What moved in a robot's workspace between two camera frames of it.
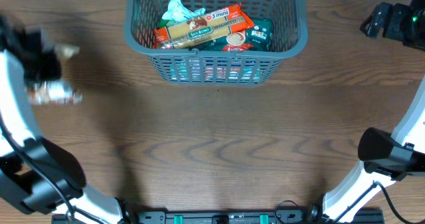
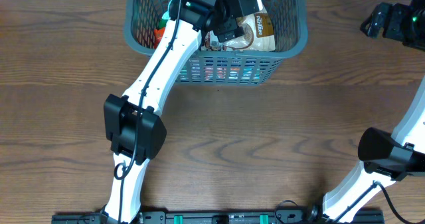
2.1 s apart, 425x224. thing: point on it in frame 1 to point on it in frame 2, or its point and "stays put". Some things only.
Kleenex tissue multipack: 216,71 stays put
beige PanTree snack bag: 54,92 to 258,30
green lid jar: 163,22 stays put
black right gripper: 378,21 stays put
